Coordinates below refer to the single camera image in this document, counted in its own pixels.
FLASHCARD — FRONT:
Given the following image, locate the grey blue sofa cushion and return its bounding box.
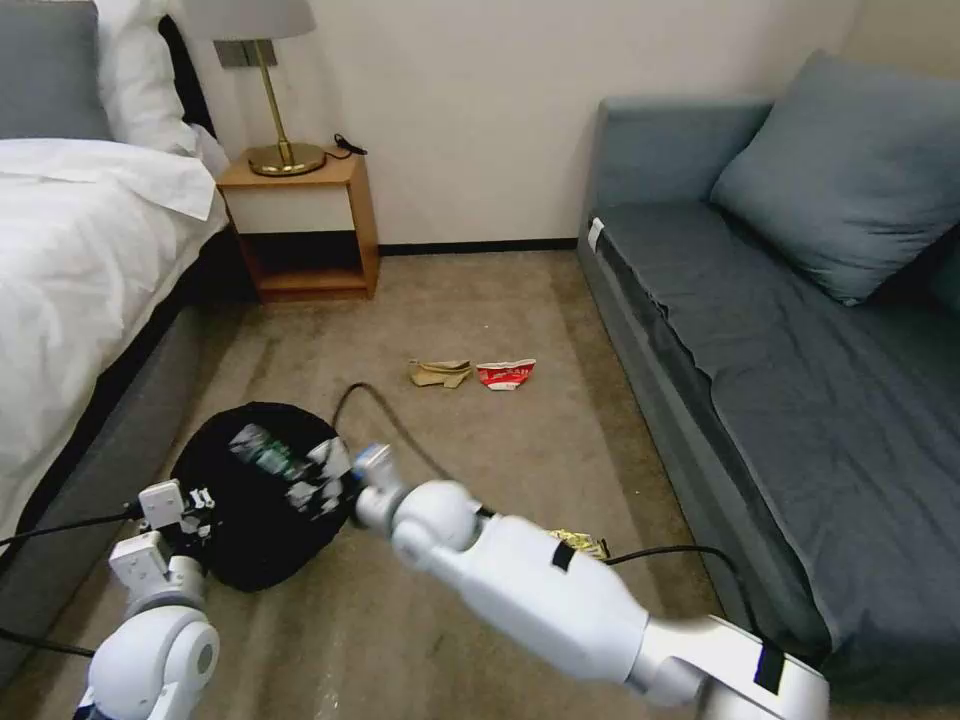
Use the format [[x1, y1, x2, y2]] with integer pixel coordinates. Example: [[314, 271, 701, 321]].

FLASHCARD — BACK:
[[707, 48, 960, 308]]

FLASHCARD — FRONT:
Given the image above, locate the white bed duvet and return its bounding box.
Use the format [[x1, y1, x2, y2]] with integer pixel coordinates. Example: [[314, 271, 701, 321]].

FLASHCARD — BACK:
[[0, 137, 231, 528]]

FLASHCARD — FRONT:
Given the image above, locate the crumpled brown paper scrap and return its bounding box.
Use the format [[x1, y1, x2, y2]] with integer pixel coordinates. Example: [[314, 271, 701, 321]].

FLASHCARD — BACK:
[[407, 357, 476, 392]]

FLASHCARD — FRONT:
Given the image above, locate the black round trash bin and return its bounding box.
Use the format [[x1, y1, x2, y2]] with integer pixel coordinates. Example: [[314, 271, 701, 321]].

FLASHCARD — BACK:
[[170, 401, 357, 595]]

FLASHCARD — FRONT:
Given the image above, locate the thin black lamp cord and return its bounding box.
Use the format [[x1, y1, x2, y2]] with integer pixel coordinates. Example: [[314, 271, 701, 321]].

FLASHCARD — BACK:
[[323, 131, 371, 161]]

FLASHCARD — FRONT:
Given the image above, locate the grey blue sofa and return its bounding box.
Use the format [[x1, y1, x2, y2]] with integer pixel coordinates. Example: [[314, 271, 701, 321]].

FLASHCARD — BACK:
[[575, 95, 960, 708]]

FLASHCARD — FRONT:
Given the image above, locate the crumpled red white paper cup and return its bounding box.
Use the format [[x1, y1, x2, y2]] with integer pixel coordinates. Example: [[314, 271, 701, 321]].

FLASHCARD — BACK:
[[475, 357, 538, 394]]

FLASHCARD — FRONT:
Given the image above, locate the clear plastic bottle green label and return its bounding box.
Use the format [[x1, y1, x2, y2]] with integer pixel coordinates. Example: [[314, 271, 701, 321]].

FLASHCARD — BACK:
[[227, 423, 309, 483]]

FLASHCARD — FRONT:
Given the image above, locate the grey wall switch panel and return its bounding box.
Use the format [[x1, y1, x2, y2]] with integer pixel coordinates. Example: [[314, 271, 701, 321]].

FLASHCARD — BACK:
[[212, 38, 281, 71]]

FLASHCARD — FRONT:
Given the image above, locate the dark blue sofa cushion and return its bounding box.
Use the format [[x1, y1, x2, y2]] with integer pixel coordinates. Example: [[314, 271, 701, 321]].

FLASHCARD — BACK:
[[923, 241, 960, 318]]

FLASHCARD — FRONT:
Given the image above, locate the wooden nightstand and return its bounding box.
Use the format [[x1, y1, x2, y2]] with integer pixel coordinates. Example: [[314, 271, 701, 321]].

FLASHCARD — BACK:
[[215, 146, 381, 304]]

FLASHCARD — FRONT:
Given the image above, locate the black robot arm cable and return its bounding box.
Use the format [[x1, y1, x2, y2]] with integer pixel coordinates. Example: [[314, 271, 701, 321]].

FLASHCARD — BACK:
[[0, 625, 99, 660], [331, 381, 456, 486], [0, 508, 145, 544], [602, 545, 761, 640]]

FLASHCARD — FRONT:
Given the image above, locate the brass table lamp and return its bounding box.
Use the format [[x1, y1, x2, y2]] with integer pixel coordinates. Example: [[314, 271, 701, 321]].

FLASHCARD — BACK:
[[183, 0, 328, 180]]

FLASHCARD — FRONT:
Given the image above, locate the crumpled yellow snack wrapper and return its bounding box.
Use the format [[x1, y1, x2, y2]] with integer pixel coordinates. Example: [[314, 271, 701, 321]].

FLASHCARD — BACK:
[[545, 528, 610, 562]]

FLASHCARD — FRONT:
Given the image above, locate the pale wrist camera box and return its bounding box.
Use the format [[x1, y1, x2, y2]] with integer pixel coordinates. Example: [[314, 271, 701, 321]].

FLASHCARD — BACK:
[[139, 479, 187, 531]]

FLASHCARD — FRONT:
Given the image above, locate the grey bed base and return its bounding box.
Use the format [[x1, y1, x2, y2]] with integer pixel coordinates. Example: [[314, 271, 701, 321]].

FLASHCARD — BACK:
[[0, 298, 230, 680]]

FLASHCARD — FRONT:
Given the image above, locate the white pillow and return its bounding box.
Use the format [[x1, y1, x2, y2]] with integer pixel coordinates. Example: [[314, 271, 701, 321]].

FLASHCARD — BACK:
[[92, 0, 202, 157]]

